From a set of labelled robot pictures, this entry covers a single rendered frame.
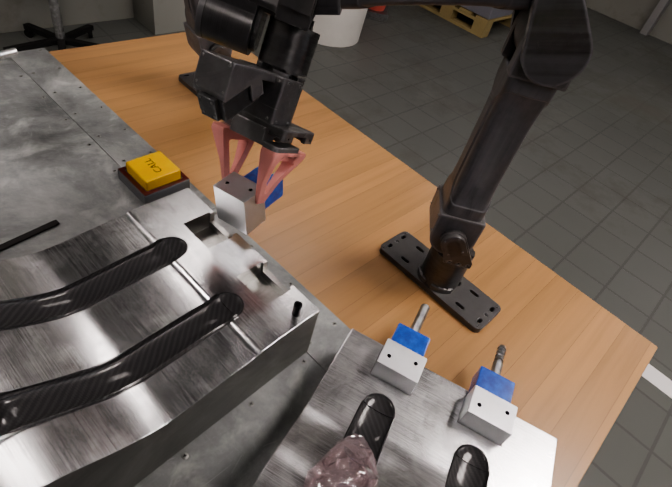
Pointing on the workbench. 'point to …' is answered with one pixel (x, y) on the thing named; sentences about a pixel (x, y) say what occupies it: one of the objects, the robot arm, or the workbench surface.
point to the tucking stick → (28, 235)
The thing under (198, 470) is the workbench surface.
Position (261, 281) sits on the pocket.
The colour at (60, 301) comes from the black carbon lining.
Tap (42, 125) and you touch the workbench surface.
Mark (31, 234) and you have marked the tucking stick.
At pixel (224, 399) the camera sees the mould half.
